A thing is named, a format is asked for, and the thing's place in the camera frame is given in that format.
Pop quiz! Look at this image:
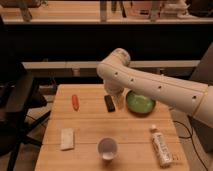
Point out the low white rail bench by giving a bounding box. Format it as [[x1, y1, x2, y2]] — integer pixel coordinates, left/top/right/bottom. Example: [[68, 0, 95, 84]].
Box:
[[23, 60, 199, 77]]

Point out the background wooden shelf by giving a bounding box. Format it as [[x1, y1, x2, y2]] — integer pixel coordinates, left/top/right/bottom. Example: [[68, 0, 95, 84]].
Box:
[[0, 0, 213, 24]]

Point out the green bowl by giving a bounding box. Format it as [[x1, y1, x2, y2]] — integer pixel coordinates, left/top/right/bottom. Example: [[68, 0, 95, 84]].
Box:
[[126, 90, 156, 115]]

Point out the black floor cable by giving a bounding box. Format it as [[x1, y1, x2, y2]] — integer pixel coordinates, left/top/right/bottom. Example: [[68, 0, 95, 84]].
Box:
[[173, 119, 209, 171]]

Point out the white cup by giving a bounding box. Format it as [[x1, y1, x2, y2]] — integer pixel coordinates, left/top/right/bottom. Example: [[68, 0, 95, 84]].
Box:
[[97, 137, 118, 161]]

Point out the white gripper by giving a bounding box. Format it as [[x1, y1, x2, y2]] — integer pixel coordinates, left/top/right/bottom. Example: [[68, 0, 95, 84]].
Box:
[[106, 88, 124, 109]]

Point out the white sponge cloth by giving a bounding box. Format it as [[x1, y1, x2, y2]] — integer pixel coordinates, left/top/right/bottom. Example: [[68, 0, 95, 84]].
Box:
[[60, 128, 74, 150]]

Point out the black office chair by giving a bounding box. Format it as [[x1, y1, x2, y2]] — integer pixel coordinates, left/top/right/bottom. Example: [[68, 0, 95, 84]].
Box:
[[0, 16, 50, 171]]

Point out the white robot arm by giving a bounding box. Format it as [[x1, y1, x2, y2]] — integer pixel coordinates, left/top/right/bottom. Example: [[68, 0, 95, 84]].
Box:
[[97, 48, 213, 128]]

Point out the black rectangular block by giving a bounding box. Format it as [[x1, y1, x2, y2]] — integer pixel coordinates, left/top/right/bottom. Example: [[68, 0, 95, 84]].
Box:
[[104, 95, 115, 112]]

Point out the grey cabinet right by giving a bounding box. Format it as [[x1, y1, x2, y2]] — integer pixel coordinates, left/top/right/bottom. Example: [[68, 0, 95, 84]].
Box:
[[189, 42, 213, 153]]

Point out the white tube bottle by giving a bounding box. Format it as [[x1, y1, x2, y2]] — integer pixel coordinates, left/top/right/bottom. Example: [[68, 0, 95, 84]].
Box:
[[150, 125, 173, 168]]

